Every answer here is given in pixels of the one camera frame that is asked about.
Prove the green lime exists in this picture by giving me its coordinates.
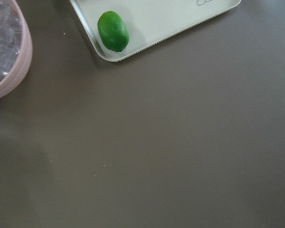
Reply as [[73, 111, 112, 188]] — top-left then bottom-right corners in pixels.
[[97, 11, 130, 53]]

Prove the pink bowl with ice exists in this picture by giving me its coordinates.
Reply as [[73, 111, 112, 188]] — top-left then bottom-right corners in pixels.
[[0, 0, 33, 98]]

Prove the cream plastic tray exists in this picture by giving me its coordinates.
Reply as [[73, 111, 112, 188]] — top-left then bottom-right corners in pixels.
[[70, 0, 240, 62]]

